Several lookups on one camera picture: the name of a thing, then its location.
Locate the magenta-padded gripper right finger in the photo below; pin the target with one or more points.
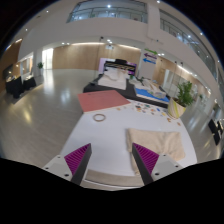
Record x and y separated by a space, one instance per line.
146 158

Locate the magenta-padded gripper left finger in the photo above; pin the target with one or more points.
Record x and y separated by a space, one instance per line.
77 159

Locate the beige towel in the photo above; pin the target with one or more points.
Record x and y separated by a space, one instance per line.
156 140

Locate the orange small token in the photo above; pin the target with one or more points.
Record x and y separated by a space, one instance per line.
169 119

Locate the yellow round token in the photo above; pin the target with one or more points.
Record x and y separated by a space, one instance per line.
163 114

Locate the round wooden token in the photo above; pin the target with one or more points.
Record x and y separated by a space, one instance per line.
179 123

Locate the blue small card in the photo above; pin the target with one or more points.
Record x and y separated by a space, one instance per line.
157 109

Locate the potted plant in striped pot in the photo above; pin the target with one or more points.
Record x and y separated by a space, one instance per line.
176 108

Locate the pink flat board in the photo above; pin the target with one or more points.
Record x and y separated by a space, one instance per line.
101 100

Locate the blue flat board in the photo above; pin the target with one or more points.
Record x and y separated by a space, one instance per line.
145 93

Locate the black draped display table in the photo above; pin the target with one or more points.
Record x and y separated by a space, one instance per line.
130 91

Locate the black chair group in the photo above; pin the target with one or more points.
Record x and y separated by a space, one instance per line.
215 130

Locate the white cloth bundle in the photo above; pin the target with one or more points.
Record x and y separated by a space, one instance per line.
111 81

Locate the black furniture group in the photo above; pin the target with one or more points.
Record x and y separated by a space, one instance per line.
15 86

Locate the black piano with purple screen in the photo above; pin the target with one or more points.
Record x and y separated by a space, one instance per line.
120 66

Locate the blue arrow sign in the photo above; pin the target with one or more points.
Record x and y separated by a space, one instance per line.
149 60

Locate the small background potted plant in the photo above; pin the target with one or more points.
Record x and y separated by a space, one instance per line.
40 65

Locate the purple arrow sign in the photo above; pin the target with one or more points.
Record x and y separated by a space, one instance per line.
150 56

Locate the green arrow sign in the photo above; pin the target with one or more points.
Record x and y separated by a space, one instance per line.
150 51

